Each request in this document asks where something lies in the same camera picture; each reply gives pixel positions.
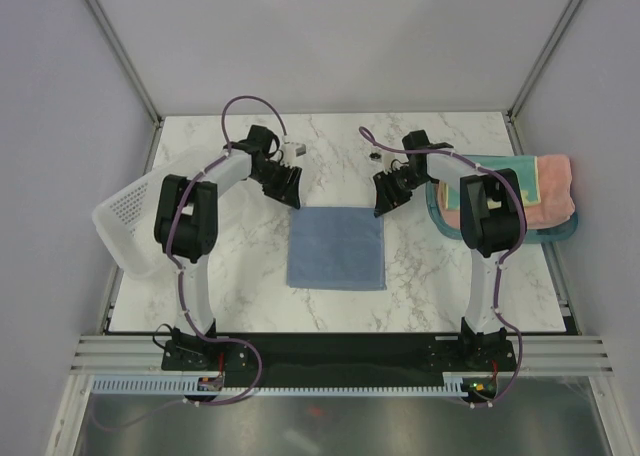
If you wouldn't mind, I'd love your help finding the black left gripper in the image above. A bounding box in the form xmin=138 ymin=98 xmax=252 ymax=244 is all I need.
xmin=250 ymin=162 xmax=302 ymax=211

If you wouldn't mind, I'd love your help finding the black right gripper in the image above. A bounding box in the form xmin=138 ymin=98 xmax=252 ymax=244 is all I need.
xmin=373 ymin=167 xmax=432 ymax=218

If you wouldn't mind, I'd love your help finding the blue towel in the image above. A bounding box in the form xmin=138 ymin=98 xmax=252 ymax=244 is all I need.
xmin=287 ymin=207 xmax=386 ymax=291

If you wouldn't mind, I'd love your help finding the yellow towel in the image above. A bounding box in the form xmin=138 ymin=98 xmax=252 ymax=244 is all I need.
xmin=438 ymin=155 xmax=542 ymax=211

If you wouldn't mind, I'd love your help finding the pink towel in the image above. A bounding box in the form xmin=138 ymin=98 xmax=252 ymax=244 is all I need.
xmin=434 ymin=154 xmax=576 ymax=232

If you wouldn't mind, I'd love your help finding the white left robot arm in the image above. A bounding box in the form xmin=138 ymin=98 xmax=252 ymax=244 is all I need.
xmin=153 ymin=125 xmax=306 ymax=371

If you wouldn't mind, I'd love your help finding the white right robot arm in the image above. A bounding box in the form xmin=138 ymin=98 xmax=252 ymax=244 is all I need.
xmin=359 ymin=127 xmax=527 ymax=370

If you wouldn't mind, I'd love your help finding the teal translucent plastic tub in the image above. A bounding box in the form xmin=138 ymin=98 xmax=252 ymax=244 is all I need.
xmin=425 ymin=183 xmax=578 ymax=244

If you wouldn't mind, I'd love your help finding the white perforated plastic basket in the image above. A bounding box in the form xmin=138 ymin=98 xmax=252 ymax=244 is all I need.
xmin=91 ymin=145 xmax=251 ymax=280

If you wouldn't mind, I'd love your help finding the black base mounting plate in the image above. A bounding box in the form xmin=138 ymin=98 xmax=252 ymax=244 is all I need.
xmin=184 ymin=333 xmax=516 ymax=386

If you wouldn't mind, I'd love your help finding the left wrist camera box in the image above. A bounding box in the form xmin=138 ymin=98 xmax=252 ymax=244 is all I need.
xmin=279 ymin=136 xmax=307 ymax=166

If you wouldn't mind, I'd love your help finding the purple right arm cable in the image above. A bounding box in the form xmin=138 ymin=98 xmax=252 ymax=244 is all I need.
xmin=358 ymin=127 xmax=529 ymax=410

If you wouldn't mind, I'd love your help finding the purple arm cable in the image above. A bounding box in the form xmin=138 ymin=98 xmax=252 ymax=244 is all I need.
xmin=358 ymin=127 xmax=529 ymax=410
xmin=164 ymin=95 xmax=289 ymax=432

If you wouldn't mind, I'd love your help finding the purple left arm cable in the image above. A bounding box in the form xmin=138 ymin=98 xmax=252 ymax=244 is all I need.
xmin=164 ymin=95 xmax=289 ymax=432

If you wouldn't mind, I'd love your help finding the right aluminium frame post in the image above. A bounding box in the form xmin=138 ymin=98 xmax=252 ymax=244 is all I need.
xmin=505 ymin=0 xmax=586 ymax=123

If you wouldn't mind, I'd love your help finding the aluminium frame post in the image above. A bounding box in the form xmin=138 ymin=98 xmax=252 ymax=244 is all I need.
xmin=505 ymin=0 xmax=586 ymax=123
xmin=83 ymin=0 xmax=163 ymax=128

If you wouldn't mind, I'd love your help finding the white slotted cable duct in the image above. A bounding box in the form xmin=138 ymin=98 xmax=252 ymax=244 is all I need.
xmin=91 ymin=373 xmax=477 ymax=397

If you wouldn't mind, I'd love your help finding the aluminium table edge rail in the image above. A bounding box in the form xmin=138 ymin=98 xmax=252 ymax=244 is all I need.
xmin=70 ymin=335 xmax=613 ymax=377

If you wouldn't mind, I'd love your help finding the left aluminium frame post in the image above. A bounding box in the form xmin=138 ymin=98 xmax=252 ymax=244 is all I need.
xmin=83 ymin=0 xmax=163 ymax=128

